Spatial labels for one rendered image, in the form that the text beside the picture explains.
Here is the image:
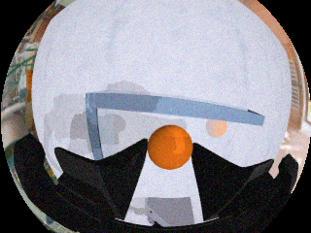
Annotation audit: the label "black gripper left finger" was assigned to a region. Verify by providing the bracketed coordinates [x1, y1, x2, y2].
[54, 139, 149, 220]

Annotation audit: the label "low clear glass walls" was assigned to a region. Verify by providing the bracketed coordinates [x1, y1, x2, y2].
[97, 89, 259, 158]

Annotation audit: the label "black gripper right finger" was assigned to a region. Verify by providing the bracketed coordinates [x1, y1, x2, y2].
[191, 143, 275, 221]

